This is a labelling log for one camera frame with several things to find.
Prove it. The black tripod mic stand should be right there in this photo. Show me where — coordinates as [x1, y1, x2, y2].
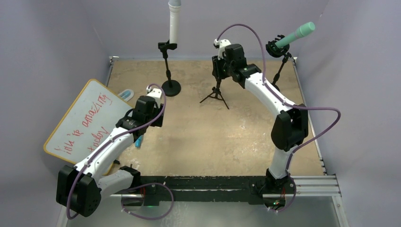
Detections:
[200, 79, 229, 110]

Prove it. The blue microphone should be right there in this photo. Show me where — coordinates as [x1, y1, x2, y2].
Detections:
[135, 135, 144, 148]

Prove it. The black round-base stand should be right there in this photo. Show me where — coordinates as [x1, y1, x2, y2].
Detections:
[265, 35, 292, 91]
[158, 40, 181, 97]

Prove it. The white microphone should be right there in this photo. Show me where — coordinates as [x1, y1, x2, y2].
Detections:
[168, 0, 182, 44]

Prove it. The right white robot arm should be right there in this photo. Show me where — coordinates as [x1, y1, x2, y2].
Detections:
[212, 39, 308, 192]

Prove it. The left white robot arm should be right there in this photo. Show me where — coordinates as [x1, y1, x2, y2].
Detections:
[56, 91, 166, 219]

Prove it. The green microphone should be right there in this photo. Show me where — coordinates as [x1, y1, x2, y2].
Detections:
[275, 22, 315, 48]

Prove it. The whiteboard eraser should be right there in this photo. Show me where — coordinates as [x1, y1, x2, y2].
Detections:
[118, 89, 135, 102]

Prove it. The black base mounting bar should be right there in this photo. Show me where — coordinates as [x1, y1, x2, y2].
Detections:
[120, 166, 296, 208]

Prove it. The yellow-framed whiteboard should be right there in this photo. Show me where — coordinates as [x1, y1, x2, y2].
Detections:
[44, 79, 132, 164]

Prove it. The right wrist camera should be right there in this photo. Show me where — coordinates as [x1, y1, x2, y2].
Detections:
[213, 39, 231, 60]

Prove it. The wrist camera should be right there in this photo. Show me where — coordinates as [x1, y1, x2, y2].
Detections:
[213, 39, 231, 60]
[146, 87, 163, 102]

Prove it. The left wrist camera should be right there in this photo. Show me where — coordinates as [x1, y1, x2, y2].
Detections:
[146, 87, 163, 102]

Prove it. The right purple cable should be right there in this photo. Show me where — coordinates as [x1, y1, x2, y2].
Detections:
[216, 24, 341, 171]

